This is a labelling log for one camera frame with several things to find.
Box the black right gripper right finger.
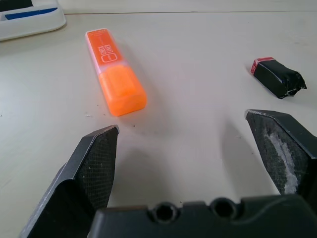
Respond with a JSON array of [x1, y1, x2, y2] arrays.
[[244, 109, 317, 199]]

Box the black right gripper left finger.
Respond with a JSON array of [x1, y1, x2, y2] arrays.
[[18, 124, 120, 238]]

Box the black wrapped eraser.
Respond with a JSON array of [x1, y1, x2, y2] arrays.
[[250, 57, 308, 100]]

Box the orange highlighter marker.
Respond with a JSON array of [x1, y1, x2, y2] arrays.
[[85, 28, 148, 117]]

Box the white tray with blue item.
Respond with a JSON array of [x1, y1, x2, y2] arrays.
[[0, 0, 67, 42]]

